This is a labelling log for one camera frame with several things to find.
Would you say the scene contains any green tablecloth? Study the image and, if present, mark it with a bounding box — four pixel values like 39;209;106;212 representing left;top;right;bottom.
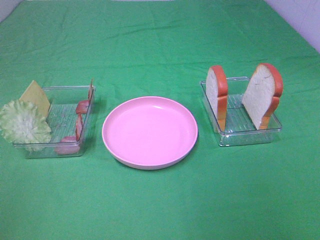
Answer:
0;0;320;240

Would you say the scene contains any pink round plate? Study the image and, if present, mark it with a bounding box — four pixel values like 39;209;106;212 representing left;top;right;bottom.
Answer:
101;96;198;170

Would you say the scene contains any clear left plastic tray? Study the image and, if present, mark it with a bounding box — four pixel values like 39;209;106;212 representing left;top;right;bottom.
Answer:
12;85;96;159

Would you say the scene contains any green lettuce leaf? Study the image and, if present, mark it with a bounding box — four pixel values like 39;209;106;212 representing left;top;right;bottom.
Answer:
0;99;52;144

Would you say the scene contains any clear right plastic tray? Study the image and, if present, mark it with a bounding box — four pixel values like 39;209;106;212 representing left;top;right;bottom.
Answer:
200;76;282;147

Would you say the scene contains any bacon strip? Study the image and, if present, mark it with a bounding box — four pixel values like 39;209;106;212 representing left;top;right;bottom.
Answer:
75;79;94;114
54;113;83;155

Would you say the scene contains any yellow cheese slice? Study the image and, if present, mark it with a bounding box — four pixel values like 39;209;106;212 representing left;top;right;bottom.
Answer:
19;80;51;118

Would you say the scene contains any toast slice with red crust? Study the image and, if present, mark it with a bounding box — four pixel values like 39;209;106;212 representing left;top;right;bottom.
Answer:
205;65;228;131

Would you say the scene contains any clear plastic tray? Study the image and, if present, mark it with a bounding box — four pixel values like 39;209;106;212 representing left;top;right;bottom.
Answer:
12;85;96;159
200;76;282;147

